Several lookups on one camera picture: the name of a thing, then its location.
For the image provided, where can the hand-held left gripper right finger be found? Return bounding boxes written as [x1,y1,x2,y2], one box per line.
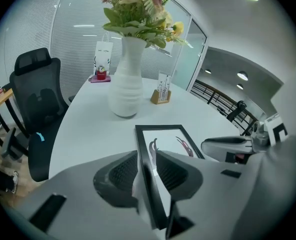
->
[155,150,264,240]

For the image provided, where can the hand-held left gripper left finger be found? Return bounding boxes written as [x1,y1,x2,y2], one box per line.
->
[5,150,142,240]

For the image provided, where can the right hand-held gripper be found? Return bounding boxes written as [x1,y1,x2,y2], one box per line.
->
[200,113,289,162]

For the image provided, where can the framed deer picture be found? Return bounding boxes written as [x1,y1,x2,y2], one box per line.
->
[134,124,205,231]

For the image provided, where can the white round table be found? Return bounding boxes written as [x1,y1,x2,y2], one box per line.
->
[48,75,241,180]

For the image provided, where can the black swivel chair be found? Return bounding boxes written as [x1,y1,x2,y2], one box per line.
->
[225,100,254,130]

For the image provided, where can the black metal railing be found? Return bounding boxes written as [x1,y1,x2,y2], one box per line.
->
[189,79,265,137]

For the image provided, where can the wooden card holder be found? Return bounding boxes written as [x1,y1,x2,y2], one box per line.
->
[150,88,172,106]

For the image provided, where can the white printed cards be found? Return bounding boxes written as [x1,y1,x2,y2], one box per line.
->
[157,71,173,101]

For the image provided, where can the glass door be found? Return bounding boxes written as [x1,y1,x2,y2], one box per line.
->
[186,18,209,92]

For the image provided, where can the black mesh office chair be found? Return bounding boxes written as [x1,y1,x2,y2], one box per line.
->
[1,47,77,183]

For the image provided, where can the white ribbed vase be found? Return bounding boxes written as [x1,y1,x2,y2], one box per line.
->
[107,35,145,118]

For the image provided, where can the pink cloth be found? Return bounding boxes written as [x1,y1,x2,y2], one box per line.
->
[88,75,113,84]

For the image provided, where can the red snow globe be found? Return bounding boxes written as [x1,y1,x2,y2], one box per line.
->
[95,65,108,81]

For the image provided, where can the white paper bag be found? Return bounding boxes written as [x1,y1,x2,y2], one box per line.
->
[93,31,114,76]

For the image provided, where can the artificial flower bouquet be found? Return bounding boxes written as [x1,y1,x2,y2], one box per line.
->
[94,0,192,49]

